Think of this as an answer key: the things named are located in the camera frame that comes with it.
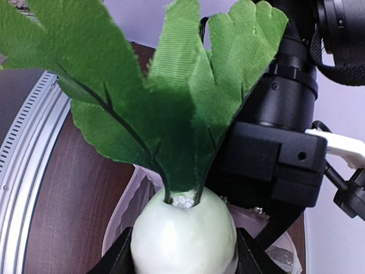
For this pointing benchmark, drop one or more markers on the clear zip top bag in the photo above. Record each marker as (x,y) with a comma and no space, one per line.
(142,186)

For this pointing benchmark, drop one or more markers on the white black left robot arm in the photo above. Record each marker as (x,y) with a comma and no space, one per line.
(337,50)

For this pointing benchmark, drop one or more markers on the green leafy vegetable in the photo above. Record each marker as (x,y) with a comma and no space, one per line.
(171,120)

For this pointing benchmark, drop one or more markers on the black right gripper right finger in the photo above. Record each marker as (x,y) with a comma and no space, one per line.
(251,258)

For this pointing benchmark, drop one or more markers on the aluminium front rail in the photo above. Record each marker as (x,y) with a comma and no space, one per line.
(25,153)

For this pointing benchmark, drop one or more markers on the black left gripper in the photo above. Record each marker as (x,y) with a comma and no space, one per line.
(267,159)

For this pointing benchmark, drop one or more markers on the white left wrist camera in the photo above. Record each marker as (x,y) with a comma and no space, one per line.
(350,192)

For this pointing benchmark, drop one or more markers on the white radish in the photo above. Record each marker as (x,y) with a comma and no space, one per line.
(200,239)

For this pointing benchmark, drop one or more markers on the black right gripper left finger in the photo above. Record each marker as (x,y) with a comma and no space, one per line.
(118,258)

